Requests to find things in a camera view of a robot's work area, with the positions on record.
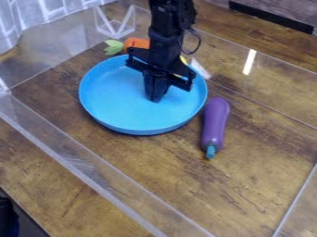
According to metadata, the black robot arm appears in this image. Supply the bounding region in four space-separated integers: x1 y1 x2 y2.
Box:
125 0 199 103

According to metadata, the purple toy eggplant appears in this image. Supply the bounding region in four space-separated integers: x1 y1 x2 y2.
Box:
200 96 229 159

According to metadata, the white patterned curtain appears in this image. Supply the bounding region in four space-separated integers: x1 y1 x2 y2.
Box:
0 0 116 55

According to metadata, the black bar in background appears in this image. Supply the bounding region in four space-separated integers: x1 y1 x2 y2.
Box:
228 0 314 35

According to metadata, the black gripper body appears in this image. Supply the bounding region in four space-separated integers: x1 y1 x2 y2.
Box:
125 47 196 92

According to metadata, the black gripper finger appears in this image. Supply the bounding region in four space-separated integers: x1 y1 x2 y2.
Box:
143 72 156 101
152 78 169 103

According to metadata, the orange toy carrot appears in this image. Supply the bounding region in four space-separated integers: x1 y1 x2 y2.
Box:
104 37 149 56

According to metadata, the black cable loop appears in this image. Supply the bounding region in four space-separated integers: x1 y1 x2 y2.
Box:
177 26 203 56

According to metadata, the clear acrylic enclosure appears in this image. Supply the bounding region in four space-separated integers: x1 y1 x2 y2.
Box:
0 5 317 237

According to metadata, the yellow lemon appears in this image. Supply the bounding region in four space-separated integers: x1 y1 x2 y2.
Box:
173 56 188 78

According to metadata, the blue round tray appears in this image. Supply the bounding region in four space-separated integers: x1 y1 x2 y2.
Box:
77 55 208 135

